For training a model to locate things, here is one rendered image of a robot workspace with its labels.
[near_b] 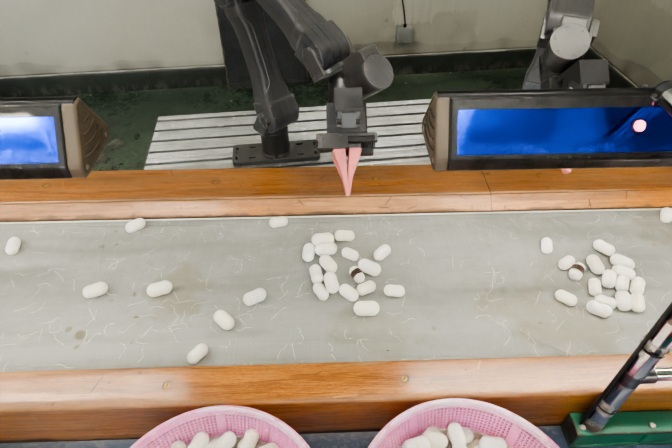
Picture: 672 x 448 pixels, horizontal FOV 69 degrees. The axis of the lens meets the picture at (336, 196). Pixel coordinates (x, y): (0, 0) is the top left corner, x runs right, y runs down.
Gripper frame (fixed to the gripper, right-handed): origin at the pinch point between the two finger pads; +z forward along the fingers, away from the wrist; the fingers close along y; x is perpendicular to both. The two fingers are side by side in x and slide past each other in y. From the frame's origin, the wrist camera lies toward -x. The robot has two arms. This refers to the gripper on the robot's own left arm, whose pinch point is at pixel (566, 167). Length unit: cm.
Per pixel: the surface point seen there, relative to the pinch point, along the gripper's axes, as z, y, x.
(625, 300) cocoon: 21.0, 4.5, -5.1
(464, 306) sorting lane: 21.6, -18.9, -2.9
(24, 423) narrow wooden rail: 34, -78, -12
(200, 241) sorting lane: 11, -61, 6
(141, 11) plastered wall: -111, -129, 150
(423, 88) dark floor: -80, 15, 180
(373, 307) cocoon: 21.2, -32.9, -5.3
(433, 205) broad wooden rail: 4.7, -20.0, 10.0
